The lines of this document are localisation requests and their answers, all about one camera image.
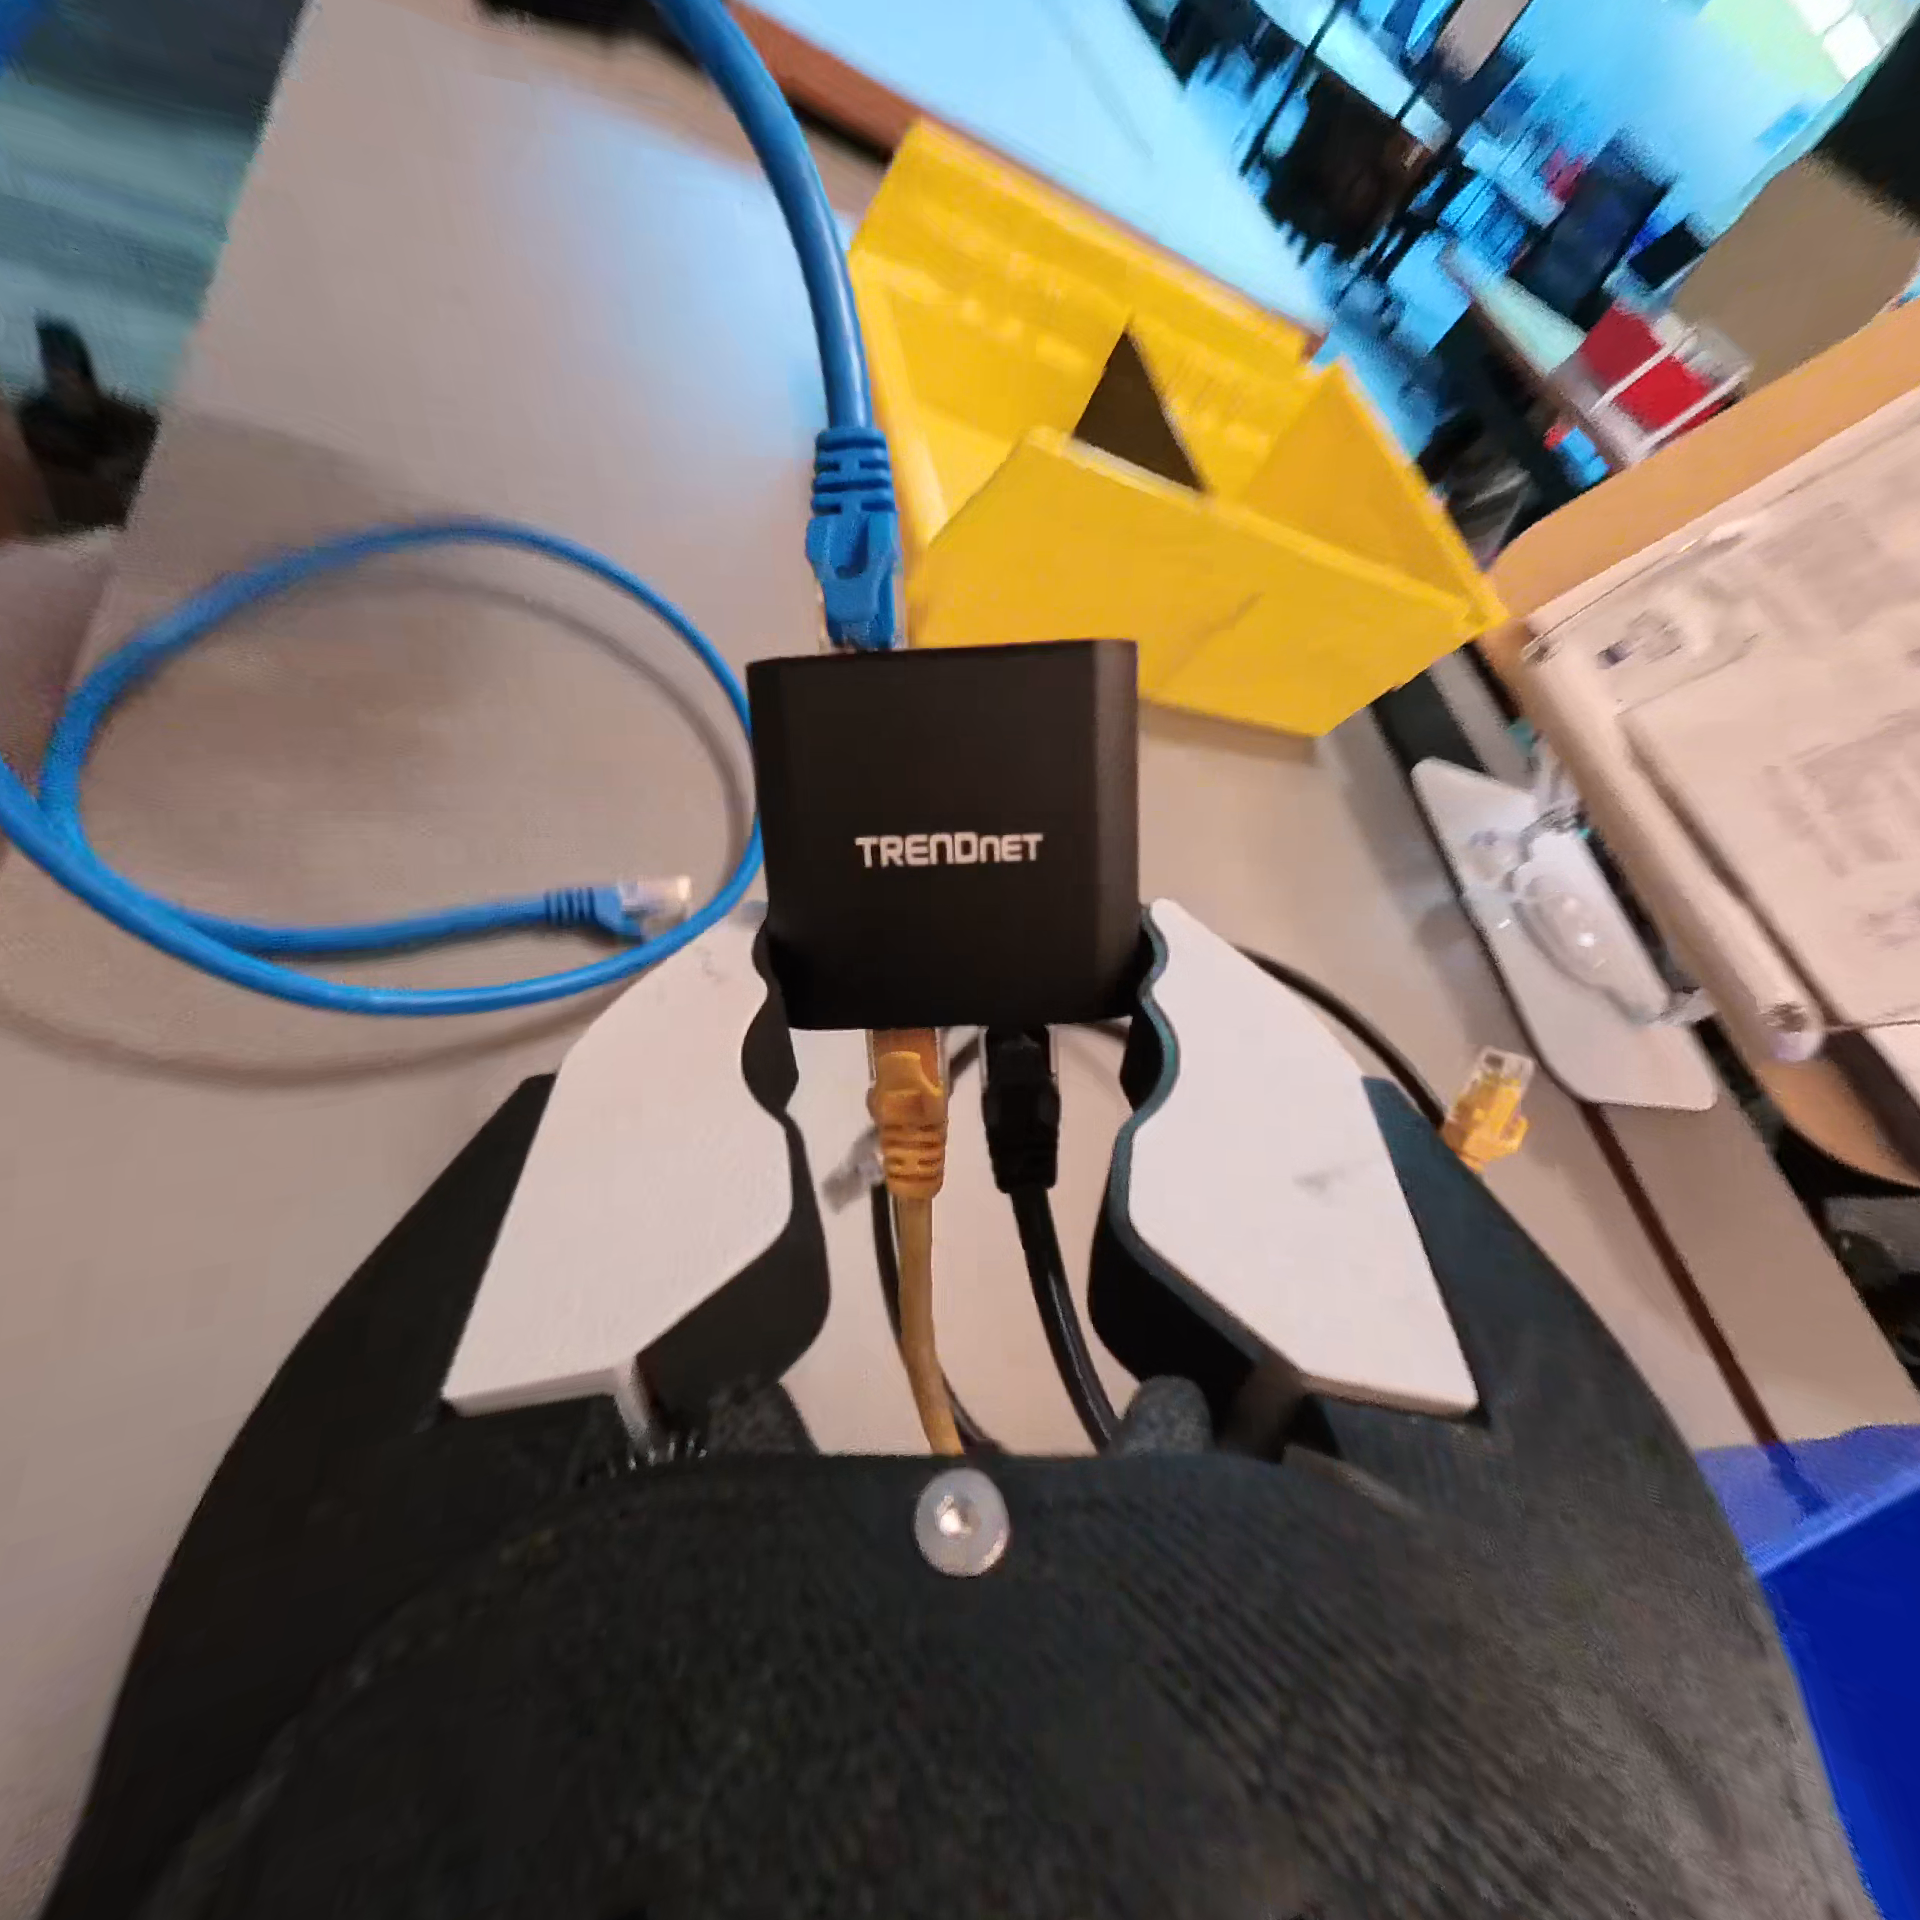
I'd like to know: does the printed paper sheet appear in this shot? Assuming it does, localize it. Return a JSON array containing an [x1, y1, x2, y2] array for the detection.
[[1523, 393, 1920, 1058]]

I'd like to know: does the blue ethernet cable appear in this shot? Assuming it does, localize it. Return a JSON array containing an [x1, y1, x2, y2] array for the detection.
[[0, 0, 905, 1018]]

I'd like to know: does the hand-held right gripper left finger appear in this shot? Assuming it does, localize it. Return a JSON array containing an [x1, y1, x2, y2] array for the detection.
[[441, 918, 833, 1441]]

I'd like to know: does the blue plastic bin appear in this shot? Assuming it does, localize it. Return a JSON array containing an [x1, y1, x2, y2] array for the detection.
[[1695, 1421, 1920, 1920]]

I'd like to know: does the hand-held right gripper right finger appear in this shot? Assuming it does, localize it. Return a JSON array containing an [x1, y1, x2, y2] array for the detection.
[[1087, 895, 1480, 1421]]

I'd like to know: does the white stand base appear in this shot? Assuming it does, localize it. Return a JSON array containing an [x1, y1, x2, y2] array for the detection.
[[1407, 754, 1720, 1114]]

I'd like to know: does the yellow plastic bin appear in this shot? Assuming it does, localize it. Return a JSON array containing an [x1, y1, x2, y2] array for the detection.
[[843, 118, 1511, 741]]

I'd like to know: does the wooden document board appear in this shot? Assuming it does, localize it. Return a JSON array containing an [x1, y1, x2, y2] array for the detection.
[[1477, 299, 1920, 1190]]

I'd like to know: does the grey desk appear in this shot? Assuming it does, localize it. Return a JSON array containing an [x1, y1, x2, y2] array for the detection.
[[0, 0, 1870, 1920]]

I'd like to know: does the yellow ethernet cable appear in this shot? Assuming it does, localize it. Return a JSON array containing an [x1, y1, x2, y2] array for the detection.
[[863, 1025, 1539, 1455]]

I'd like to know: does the black network adapter box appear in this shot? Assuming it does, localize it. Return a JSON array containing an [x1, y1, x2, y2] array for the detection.
[[745, 634, 1141, 1034]]

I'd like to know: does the black ethernet cable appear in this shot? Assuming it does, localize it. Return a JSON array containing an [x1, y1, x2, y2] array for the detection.
[[979, 1025, 1128, 1450]]

